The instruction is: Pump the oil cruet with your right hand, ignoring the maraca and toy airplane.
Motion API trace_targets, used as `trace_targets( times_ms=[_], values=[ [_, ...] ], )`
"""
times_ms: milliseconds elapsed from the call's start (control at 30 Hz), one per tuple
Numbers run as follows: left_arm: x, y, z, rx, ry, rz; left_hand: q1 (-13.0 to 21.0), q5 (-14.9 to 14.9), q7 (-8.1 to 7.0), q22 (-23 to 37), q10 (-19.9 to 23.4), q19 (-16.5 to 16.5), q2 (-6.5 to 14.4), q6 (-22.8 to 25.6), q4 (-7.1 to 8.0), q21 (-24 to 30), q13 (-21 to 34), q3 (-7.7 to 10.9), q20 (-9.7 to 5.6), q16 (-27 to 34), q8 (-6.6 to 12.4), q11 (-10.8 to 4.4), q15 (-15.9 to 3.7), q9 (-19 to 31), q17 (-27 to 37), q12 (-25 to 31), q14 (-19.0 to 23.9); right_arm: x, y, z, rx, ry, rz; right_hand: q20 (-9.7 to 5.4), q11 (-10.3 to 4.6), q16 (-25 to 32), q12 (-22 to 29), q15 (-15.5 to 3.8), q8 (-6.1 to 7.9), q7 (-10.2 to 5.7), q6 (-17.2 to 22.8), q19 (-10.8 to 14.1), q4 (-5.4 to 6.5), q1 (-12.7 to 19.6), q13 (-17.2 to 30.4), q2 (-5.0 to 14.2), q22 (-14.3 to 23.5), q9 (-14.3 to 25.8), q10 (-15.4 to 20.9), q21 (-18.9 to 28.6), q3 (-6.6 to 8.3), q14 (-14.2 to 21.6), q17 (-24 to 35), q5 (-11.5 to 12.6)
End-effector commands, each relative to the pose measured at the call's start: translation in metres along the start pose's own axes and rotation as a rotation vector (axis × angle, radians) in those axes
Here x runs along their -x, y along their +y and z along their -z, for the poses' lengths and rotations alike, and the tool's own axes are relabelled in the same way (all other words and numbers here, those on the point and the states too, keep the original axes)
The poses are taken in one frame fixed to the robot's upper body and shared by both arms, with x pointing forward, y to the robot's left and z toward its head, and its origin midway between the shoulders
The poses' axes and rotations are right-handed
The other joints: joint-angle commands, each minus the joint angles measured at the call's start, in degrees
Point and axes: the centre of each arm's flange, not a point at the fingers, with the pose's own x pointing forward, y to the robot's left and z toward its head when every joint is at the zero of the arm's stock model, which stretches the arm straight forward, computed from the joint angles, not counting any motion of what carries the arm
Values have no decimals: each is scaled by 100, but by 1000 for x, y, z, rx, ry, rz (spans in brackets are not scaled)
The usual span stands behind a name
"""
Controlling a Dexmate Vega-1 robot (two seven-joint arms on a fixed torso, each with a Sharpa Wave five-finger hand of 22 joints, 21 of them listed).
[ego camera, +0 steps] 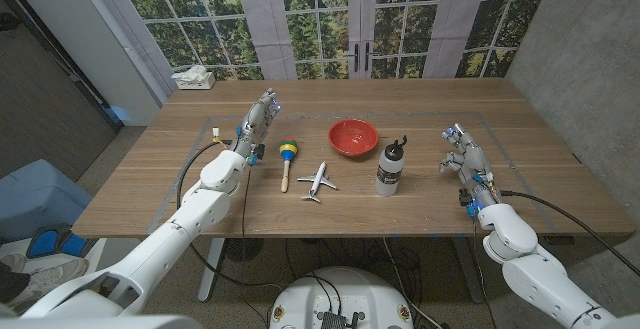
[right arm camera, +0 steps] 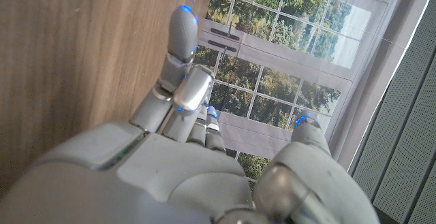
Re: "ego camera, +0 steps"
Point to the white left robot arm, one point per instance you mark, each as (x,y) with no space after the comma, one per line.
(200,209)

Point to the white table leg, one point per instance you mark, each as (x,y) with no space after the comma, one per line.
(210,269)

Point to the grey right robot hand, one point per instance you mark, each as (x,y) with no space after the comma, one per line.
(472,164)

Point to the blue-grey upholstered seat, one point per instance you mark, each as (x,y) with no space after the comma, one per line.
(35,194)

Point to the white toy airplane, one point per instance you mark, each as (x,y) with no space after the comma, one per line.
(317,181)

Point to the colourful wooden maraca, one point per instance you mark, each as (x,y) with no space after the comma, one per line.
(288,150)

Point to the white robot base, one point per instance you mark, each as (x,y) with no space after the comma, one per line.
(340,294)

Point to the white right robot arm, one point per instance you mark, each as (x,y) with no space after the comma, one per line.
(535,274)

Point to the white tissue box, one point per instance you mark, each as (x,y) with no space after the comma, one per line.
(195,81)

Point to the red bowl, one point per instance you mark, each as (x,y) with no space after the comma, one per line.
(353,136)

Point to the printed window backdrop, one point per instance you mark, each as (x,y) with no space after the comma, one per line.
(320,19)

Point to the white oil cruet black pump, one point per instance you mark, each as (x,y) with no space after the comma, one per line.
(390,171)

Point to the white sneaker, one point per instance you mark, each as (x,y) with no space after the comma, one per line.
(50,279)

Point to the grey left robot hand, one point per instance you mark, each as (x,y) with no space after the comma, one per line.
(254,126)

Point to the blue and black foot pedal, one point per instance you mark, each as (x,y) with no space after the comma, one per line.
(50,241)

